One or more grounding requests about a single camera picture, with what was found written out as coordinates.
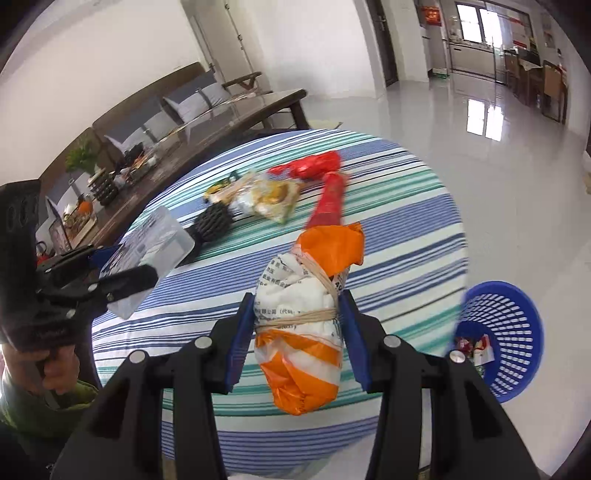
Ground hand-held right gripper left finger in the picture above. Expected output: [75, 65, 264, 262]
[48, 291, 257, 480]

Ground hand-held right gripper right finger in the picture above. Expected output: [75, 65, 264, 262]
[339, 291, 541, 480]

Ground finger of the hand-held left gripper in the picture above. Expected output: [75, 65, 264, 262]
[38, 246, 122, 283]
[64, 264, 160, 324]

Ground clear plastic packet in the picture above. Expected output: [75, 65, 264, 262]
[99, 205, 195, 320]

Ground orange white plastic bag bundle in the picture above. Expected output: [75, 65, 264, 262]
[254, 222, 365, 416]

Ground black foam mesh net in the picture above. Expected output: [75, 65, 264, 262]
[178, 203, 234, 268]

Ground green yellow small packet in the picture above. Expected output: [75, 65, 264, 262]
[204, 173, 241, 201]

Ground red snack packet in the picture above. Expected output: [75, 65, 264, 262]
[305, 172, 349, 229]

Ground yellow snack packet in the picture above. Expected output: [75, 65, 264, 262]
[233, 173, 303, 225]

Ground blue plastic basket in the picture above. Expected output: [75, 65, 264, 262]
[450, 281, 544, 400]

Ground red plastic wrapper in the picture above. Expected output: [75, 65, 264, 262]
[269, 152, 342, 182]

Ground person's left forearm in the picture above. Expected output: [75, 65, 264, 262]
[0, 369, 100, 439]

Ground person's left hand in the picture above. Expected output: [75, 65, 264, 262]
[0, 344, 81, 407]

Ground smartphone on stand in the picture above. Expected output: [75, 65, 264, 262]
[45, 196, 71, 254]

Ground green plant in black vase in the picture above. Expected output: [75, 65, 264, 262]
[65, 138, 117, 207]

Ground glass tray of snacks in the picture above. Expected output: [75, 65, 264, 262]
[113, 143, 160, 185]

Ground striped cloth covered round table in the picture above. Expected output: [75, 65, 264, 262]
[90, 129, 469, 480]

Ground grey blue cushion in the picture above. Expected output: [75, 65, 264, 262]
[104, 113, 176, 153]
[164, 83, 232, 123]

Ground dark wooden coffee table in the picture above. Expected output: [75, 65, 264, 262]
[34, 89, 309, 259]

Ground brown wooden sofa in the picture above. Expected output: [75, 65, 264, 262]
[39, 62, 264, 185]

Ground dark entrance door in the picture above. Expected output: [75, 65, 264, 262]
[367, 0, 399, 86]

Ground white kitchen counter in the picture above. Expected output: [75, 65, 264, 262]
[447, 39, 497, 75]

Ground wooden dining chair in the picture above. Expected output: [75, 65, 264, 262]
[540, 62, 568, 123]
[503, 51, 520, 86]

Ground dining table with cloth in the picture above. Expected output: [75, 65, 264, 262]
[512, 48, 546, 93]

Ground glass sliding kitchen door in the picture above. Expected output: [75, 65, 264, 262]
[443, 0, 541, 84]

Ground wire basket with oranges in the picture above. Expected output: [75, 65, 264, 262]
[62, 196, 98, 241]

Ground red wall poster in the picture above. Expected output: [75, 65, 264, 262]
[416, 0, 441, 26]

